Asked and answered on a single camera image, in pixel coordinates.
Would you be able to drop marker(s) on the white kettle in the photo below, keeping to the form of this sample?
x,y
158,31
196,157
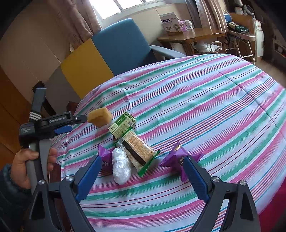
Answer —
x,y
214,47

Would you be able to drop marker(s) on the metal frame chair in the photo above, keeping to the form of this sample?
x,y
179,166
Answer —
x,y
237,34

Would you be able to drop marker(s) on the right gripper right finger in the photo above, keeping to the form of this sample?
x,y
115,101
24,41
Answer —
x,y
198,177

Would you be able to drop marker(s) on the grey yellow blue sofa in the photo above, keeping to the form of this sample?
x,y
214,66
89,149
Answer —
x,y
116,49

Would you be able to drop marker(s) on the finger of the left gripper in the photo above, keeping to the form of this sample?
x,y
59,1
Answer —
x,y
62,130
78,119

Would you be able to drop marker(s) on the cracker packet green edge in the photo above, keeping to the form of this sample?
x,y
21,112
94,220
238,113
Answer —
x,y
139,152

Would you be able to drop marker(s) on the wooden wardrobe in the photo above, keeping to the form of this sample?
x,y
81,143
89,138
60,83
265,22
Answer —
x,y
14,111

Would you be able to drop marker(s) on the purple snack packet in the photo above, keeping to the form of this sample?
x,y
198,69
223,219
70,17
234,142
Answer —
x,y
106,157
173,158

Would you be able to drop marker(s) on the person's left hand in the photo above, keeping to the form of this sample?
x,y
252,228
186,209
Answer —
x,y
18,169

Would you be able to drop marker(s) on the floral curtain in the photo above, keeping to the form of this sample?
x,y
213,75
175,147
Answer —
x,y
77,20

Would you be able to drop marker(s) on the wooden side table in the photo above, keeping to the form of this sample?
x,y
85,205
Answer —
x,y
189,36

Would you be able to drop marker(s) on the striped bedspread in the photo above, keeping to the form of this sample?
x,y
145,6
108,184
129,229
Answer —
x,y
219,106

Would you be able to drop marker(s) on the yellow sponge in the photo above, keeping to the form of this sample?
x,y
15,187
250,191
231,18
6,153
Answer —
x,y
99,117

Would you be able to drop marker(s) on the green medicine box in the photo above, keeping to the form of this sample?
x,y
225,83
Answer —
x,y
122,124

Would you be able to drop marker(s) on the white appliance box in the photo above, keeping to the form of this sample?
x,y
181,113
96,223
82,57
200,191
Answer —
x,y
170,23

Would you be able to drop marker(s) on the dark red cushion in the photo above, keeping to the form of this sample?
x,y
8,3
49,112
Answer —
x,y
71,107

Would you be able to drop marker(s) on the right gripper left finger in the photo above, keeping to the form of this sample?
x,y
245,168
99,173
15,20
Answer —
x,y
86,176

